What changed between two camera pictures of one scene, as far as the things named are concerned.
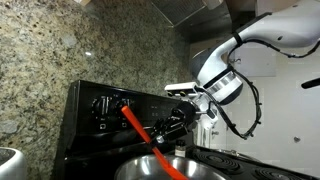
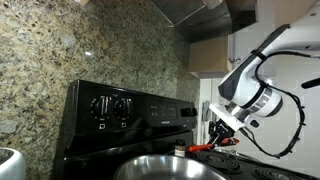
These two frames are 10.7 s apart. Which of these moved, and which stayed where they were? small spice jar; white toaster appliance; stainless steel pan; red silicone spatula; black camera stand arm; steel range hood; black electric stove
Moved: red silicone spatula
Stayed: white toaster appliance; stainless steel pan; black electric stove; steel range hood; small spice jar; black camera stand arm
